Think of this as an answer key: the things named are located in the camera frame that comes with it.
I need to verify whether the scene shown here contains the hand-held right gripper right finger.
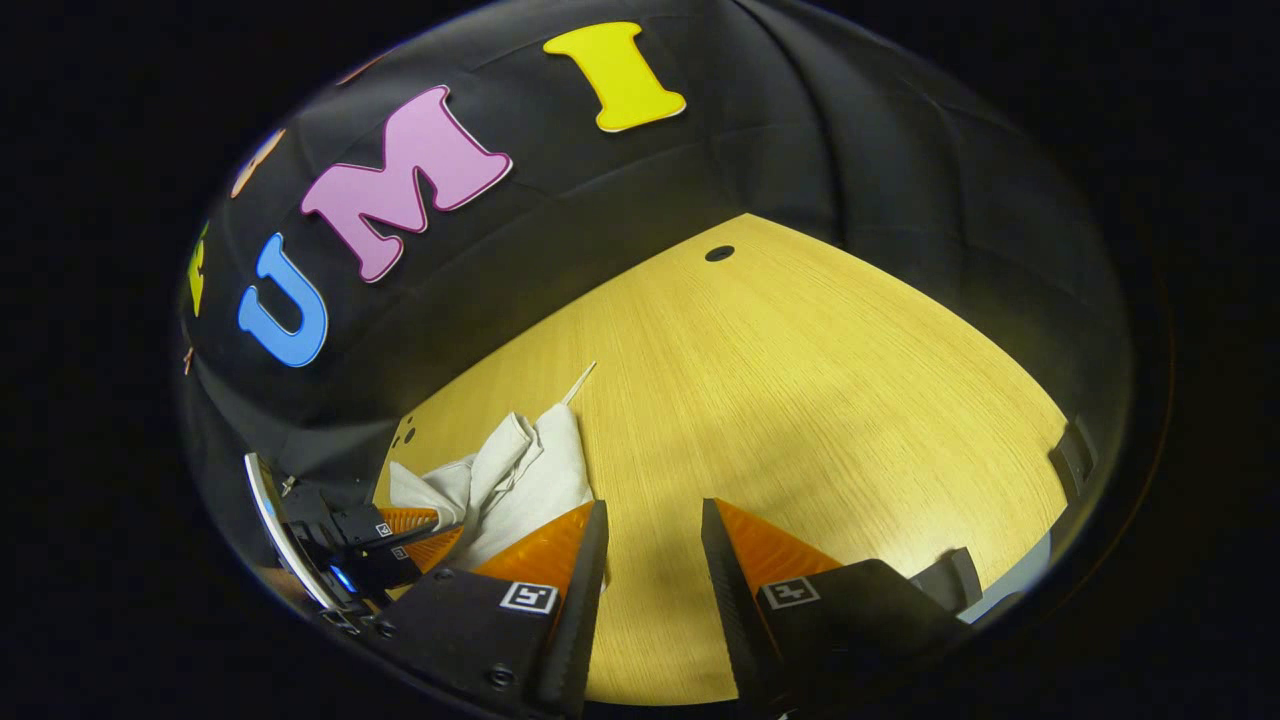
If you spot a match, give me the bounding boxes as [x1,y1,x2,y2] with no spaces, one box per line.
[700,498,971,716]

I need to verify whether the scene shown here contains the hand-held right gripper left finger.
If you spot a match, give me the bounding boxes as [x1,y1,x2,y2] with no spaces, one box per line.
[375,500,609,719]

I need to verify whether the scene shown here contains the white jeans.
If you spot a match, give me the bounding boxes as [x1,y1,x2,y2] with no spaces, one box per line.
[388,362,601,573]

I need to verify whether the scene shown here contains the black table edge clamp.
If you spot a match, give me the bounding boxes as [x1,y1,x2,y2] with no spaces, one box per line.
[908,547,986,613]
[1048,418,1099,503]

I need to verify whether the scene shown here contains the black backdrop cloth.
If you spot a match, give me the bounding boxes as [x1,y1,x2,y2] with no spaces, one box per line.
[178,0,1136,561]

